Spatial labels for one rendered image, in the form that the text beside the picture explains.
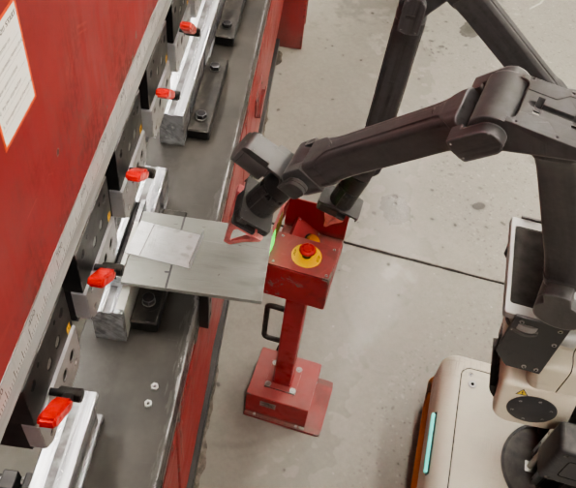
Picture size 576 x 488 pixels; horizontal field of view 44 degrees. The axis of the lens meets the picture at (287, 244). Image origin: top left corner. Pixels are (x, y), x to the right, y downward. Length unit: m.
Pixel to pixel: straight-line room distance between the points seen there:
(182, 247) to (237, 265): 0.11
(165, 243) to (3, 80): 0.76
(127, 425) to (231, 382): 1.06
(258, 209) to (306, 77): 2.27
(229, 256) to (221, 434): 1.01
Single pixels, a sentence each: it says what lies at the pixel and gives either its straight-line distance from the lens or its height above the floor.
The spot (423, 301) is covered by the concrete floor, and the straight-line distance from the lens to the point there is 2.67.
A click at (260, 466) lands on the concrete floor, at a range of 2.26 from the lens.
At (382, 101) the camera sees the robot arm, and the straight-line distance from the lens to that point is 1.45.
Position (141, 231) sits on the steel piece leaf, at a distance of 1.43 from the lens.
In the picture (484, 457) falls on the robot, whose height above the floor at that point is 0.28.
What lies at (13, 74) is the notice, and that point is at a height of 1.66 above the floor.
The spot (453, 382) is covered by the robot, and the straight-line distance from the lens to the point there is 2.18.
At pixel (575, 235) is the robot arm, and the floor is 1.40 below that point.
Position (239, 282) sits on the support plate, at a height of 1.00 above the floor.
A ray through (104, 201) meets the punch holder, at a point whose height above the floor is 1.31.
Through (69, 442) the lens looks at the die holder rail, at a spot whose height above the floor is 0.97.
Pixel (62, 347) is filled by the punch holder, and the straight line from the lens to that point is 0.98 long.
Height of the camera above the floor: 2.09
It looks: 50 degrees down
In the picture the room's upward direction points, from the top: 8 degrees clockwise
